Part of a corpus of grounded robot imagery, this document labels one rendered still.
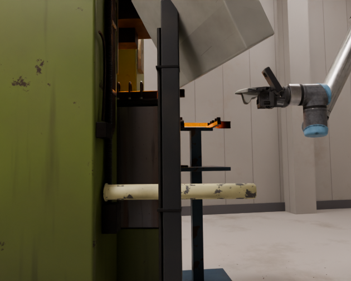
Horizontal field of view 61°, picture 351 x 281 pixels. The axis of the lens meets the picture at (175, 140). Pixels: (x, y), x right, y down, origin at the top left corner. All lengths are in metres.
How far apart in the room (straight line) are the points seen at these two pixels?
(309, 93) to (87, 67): 0.87
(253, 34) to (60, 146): 0.58
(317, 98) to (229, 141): 2.90
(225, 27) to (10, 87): 0.63
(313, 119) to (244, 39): 0.78
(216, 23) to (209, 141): 3.47
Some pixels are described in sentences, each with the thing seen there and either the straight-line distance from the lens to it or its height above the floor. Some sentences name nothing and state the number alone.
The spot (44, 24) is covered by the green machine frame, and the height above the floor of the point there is 1.11.
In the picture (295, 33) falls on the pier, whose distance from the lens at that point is 4.62.
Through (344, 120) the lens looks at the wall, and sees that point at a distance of 5.09.
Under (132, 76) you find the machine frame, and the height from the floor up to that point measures 1.14.
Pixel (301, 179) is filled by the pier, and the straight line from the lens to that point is 4.30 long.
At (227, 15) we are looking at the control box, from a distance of 0.62.
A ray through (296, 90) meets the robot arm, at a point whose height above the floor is 0.99.
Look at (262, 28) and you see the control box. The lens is 0.64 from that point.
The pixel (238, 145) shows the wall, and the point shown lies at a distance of 4.20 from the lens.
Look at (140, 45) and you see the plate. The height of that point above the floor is 1.31.
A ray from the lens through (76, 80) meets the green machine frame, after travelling 0.91.
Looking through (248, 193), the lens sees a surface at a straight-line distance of 0.89.
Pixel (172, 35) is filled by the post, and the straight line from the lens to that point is 0.72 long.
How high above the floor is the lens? 0.71
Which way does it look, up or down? 4 degrees up
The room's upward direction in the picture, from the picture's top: 1 degrees counter-clockwise
